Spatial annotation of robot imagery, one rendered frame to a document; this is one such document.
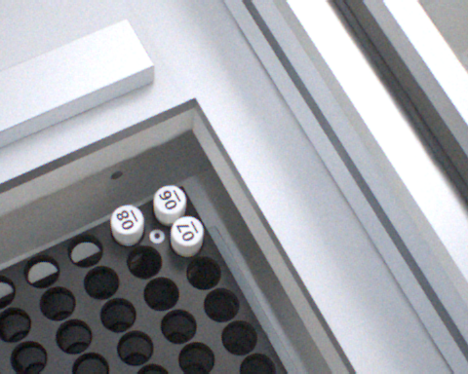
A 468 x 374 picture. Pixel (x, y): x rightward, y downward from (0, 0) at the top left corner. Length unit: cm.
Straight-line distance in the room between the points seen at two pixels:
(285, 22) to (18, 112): 10
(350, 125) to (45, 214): 16
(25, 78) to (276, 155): 9
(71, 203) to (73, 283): 6
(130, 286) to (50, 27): 10
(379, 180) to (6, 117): 13
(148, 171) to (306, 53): 13
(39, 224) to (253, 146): 12
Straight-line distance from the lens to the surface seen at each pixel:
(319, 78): 33
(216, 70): 37
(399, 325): 35
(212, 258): 39
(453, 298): 31
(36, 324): 39
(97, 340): 38
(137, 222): 38
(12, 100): 36
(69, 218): 45
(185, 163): 46
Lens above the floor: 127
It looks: 67 degrees down
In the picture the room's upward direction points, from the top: 11 degrees clockwise
